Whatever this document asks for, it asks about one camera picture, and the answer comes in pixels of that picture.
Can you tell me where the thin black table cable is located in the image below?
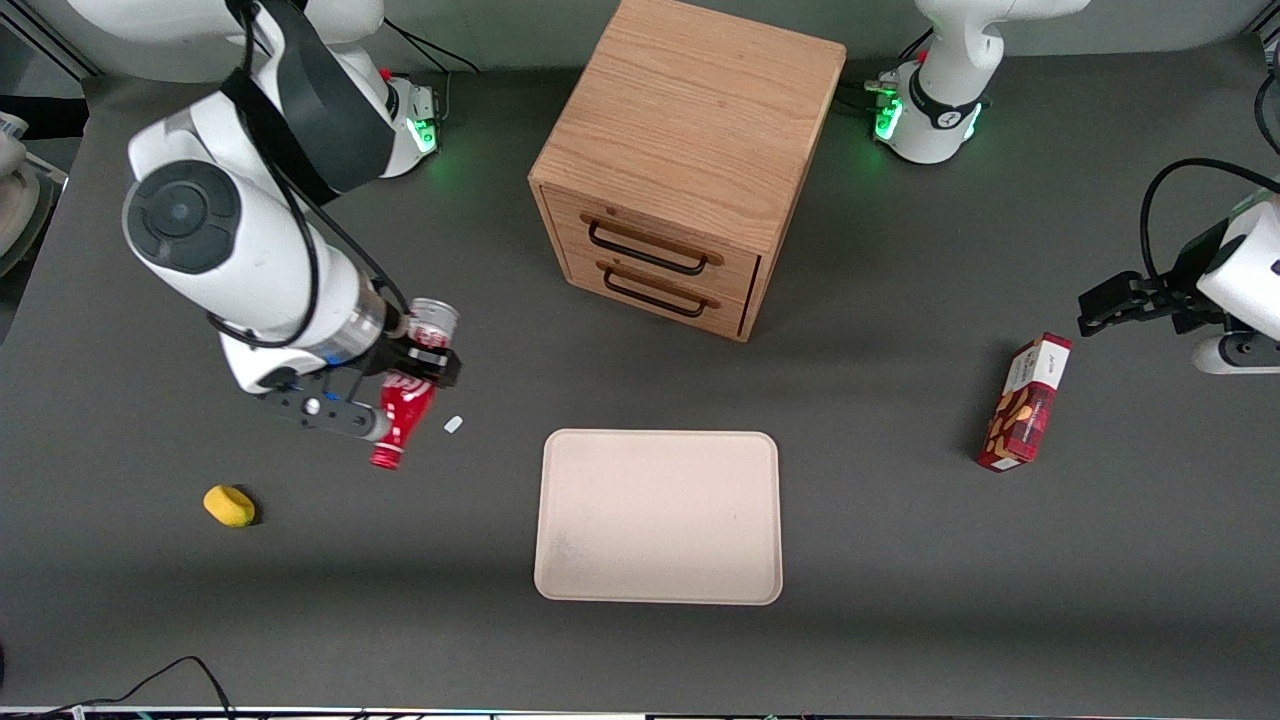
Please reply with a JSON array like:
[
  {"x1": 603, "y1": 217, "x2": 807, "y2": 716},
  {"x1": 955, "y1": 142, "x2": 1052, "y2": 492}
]
[{"x1": 0, "y1": 655, "x2": 237, "y2": 720}]

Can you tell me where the red coke bottle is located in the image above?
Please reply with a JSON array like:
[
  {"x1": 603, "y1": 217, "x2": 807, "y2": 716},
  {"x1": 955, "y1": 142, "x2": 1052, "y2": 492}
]
[{"x1": 369, "y1": 297, "x2": 462, "y2": 471}]

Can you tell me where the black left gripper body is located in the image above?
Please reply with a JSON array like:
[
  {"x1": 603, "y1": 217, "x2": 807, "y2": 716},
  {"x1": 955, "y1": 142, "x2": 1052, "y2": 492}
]
[{"x1": 1150, "y1": 222, "x2": 1246, "y2": 303}]

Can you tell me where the beige round object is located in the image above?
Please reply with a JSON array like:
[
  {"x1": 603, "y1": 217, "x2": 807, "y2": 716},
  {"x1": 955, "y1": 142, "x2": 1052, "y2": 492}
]
[{"x1": 0, "y1": 115, "x2": 66, "y2": 281}]

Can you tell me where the wooden two-drawer cabinet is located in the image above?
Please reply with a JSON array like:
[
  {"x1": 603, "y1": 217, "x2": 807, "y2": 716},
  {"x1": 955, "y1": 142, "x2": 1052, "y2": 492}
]
[{"x1": 528, "y1": 0, "x2": 848, "y2": 344}]

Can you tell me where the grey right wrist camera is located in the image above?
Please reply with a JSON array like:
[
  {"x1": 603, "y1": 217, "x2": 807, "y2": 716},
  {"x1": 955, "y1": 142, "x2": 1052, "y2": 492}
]
[{"x1": 255, "y1": 370, "x2": 393, "y2": 442}]

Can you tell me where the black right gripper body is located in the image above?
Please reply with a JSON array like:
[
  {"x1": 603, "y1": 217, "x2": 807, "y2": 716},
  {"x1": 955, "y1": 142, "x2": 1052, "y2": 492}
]
[{"x1": 376, "y1": 332, "x2": 421, "y2": 381}]

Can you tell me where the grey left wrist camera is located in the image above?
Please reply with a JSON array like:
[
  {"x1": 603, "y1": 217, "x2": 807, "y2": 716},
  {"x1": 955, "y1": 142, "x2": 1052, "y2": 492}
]
[{"x1": 1190, "y1": 333, "x2": 1280, "y2": 376}]

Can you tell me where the black base cable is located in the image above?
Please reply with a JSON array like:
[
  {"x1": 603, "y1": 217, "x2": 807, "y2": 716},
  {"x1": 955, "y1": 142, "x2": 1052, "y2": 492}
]
[{"x1": 383, "y1": 18, "x2": 481, "y2": 76}]

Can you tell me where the beige rectangular tray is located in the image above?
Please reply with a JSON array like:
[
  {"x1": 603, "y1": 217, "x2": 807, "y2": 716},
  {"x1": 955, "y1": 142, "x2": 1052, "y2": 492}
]
[{"x1": 533, "y1": 429, "x2": 784, "y2": 607}]

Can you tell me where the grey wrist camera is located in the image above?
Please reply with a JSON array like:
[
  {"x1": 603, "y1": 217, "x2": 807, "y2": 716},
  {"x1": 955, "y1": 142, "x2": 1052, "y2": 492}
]
[
  {"x1": 255, "y1": 370, "x2": 393, "y2": 442},
  {"x1": 1190, "y1": 333, "x2": 1280, "y2": 376}
]

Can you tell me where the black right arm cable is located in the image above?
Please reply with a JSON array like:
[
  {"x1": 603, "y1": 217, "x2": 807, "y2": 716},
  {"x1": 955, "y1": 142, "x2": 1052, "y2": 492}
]
[{"x1": 205, "y1": 0, "x2": 411, "y2": 351}]

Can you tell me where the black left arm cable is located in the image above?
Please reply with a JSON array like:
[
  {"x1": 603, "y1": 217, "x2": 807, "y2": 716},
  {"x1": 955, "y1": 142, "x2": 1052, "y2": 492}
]
[{"x1": 1140, "y1": 158, "x2": 1280, "y2": 291}]

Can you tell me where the small yellow lemon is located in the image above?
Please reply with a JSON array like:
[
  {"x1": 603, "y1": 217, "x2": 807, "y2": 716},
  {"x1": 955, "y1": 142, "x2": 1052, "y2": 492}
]
[{"x1": 203, "y1": 485, "x2": 257, "y2": 528}]

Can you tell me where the black flat object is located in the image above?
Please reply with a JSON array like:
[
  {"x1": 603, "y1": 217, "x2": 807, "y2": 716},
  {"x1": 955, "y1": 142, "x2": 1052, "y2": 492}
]
[{"x1": 0, "y1": 95, "x2": 89, "y2": 141}]

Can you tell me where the red plaid shortbread box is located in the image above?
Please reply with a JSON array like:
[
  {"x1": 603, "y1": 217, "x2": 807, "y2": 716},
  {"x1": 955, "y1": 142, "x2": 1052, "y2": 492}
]
[{"x1": 976, "y1": 332, "x2": 1074, "y2": 473}]

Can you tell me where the black drawer handle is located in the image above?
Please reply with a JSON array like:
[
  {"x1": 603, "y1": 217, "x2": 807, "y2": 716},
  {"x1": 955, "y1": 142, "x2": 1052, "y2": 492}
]
[
  {"x1": 587, "y1": 220, "x2": 709, "y2": 276},
  {"x1": 601, "y1": 265, "x2": 709, "y2": 319}
]

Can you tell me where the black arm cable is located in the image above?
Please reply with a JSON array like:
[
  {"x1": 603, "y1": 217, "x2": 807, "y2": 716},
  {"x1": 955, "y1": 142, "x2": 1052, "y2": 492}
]
[
  {"x1": 1140, "y1": 158, "x2": 1280, "y2": 291},
  {"x1": 205, "y1": 0, "x2": 411, "y2": 351}
]

